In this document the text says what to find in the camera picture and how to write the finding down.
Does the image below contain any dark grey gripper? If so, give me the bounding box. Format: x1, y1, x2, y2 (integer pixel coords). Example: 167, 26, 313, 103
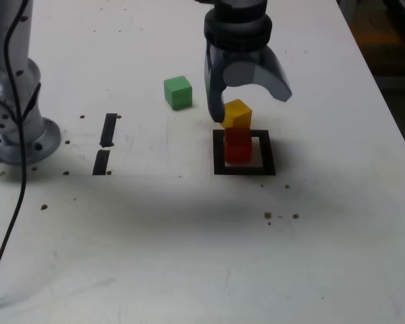
204, 40, 293, 124

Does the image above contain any yellow cube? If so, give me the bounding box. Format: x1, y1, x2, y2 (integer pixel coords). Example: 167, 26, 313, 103
221, 99, 253, 130

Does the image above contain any red cube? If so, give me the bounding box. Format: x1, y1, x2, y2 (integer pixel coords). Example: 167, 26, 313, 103
223, 127, 252, 164

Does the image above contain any green cube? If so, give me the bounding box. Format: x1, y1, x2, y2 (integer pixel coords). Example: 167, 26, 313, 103
163, 75, 193, 111

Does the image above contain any black tape square outline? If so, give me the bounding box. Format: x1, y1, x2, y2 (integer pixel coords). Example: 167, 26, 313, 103
212, 129, 277, 176

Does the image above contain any black tape strip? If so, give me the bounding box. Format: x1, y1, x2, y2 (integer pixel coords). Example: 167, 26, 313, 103
92, 113, 118, 176

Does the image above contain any grey metal beam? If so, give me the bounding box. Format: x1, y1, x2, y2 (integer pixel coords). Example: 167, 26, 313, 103
373, 74, 405, 91

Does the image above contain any grey metal post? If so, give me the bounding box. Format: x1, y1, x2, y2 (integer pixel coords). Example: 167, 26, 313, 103
337, 0, 358, 24

